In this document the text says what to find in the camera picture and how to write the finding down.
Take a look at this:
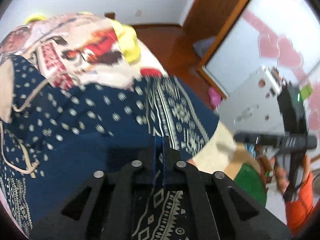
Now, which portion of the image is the navy patterned garment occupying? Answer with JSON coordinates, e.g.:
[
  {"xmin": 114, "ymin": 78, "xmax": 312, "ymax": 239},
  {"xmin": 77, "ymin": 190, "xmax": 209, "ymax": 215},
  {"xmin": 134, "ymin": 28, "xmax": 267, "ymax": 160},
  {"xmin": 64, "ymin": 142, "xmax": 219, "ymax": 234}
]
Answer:
[{"xmin": 1, "ymin": 55, "xmax": 219, "ymax": 236}]

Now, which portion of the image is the right hand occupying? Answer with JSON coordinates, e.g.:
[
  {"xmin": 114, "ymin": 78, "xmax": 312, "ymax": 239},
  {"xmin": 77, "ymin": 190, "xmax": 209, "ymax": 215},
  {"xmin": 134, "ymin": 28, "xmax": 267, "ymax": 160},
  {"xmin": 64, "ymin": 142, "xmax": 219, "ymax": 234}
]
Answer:
[{"xmin": 270, "ymin": 155, "xmax": 310, "ymax": 194}]

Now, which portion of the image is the orange right sleeve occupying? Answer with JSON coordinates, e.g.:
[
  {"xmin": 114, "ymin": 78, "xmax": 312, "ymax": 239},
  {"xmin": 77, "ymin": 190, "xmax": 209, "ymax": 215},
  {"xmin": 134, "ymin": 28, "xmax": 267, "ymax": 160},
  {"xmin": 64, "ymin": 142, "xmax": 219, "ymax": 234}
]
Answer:
[{"xmin": 285, "ymin": 172, "xmax": 313, "ymax": 236}]

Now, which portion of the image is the white sliding wardrobe door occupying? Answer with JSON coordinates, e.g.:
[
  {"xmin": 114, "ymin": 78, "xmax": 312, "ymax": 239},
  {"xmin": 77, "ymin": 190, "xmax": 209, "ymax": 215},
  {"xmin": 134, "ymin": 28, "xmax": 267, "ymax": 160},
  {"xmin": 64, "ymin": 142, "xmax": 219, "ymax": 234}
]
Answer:
[{"xmin": 204, "ymin": 0, "xmax": 319, "ymax": 135}]

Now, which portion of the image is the printed bed quilt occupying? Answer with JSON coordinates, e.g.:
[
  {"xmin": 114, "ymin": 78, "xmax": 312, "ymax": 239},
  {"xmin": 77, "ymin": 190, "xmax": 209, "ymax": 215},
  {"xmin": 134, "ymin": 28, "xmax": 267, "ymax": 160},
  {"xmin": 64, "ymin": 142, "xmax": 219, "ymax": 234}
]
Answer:
[{"xmin": 1, "ymin": 24, "xmax": 167, "ymax": 89}]

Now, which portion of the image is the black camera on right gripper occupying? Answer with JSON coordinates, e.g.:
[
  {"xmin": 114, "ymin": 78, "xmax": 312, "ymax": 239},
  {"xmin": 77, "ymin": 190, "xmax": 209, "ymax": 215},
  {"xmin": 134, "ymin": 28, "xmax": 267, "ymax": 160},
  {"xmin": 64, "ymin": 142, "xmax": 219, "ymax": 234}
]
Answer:
[{"xmin": 277, "ymin": 83, "xmax": 308, "ymax": 134}]

